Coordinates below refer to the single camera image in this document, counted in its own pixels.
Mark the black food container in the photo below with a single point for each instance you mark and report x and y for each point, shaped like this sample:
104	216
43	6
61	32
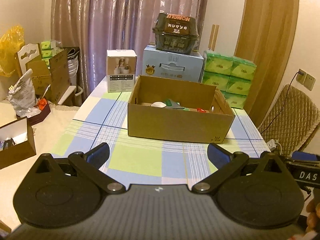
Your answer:
175	33

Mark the plaid tablecloth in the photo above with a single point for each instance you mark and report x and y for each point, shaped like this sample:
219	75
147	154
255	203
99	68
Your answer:
103	118

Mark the small open brown box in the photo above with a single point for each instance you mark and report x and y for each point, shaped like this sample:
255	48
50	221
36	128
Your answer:
17	142

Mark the brown cardboard box with cutout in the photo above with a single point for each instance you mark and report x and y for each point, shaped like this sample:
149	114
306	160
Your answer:
50	75

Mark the quilted chair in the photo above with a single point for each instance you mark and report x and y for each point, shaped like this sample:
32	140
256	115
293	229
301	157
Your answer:
293	120

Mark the red candy wrapper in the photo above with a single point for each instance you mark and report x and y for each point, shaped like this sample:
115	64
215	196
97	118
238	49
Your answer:
201	110

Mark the green tissue pack stack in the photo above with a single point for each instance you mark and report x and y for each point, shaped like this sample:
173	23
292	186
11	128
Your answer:
232	75

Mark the wall socket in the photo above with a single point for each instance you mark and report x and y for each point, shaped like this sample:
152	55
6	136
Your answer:
305	79

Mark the white plastic spoon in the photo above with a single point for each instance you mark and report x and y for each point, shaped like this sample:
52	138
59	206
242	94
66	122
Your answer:
158	104

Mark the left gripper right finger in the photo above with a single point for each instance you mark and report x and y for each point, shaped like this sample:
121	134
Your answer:
228	165

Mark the white power strip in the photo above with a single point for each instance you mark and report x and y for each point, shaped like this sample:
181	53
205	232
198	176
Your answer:
273	144

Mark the purple curtain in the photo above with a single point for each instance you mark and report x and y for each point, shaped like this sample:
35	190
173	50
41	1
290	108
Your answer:
96	26

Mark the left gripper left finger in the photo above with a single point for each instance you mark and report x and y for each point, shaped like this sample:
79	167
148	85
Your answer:
88	165

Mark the silver foil pouch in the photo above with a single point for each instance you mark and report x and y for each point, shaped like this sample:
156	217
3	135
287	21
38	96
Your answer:
172	104

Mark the person's hand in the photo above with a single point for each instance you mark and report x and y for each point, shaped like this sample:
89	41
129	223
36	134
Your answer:
313	216

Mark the white product box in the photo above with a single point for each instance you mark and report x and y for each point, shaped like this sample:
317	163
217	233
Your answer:
120	70

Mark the light blue carton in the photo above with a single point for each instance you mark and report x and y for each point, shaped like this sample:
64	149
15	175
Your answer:
160	63

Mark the white plastic bag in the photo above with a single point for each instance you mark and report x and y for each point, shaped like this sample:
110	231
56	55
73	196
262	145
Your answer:
22	96

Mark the yellow plastic bag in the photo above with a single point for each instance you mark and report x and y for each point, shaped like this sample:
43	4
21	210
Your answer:
11	42

